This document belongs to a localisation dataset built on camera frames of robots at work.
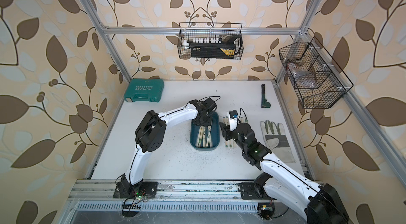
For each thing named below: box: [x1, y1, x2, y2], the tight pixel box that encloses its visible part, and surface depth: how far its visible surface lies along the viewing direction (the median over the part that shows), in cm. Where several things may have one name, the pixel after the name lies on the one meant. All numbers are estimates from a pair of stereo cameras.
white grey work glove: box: [260, 119, 296, 164], surface depth 93 cm
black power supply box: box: [190, 42, 236, 59], surface depth 86 cm
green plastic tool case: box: [124, 78, 165, 103], surface depth 112 cm
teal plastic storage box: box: [190, 111, 220, 151], surface depth 92 cm
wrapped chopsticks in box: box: [196, 125, 212, 148], surface depth 93 cm
